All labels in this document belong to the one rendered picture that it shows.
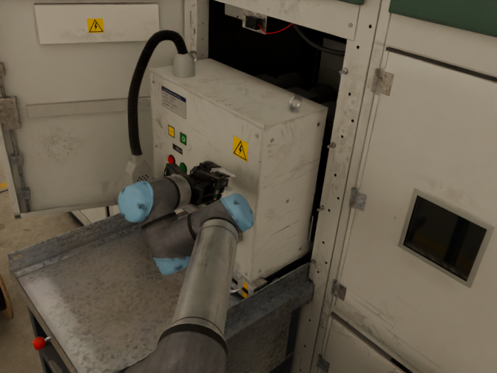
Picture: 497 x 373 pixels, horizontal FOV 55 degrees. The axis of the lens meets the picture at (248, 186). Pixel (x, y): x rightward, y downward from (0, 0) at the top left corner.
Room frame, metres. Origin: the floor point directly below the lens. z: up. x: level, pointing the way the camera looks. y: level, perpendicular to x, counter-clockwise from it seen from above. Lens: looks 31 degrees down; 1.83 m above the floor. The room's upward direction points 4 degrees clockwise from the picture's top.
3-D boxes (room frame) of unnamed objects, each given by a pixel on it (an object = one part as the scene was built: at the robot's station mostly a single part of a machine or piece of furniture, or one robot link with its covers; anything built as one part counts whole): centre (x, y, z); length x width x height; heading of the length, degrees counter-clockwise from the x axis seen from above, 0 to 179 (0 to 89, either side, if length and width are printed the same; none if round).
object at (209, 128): (1.17, 0.15, 1.15); 0.48 x 0.01 x 0.48; 43
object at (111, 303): (1.08, 0.24, 0.82); 0.68 x 0.62 x 0.06; 133
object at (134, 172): (1.28, 0.34, 1.04); 0.08 x 0.05 x 0.17; 133
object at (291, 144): (1.35, -0.04, 1.15); 0.51 x 0.50 x 0.48; 133
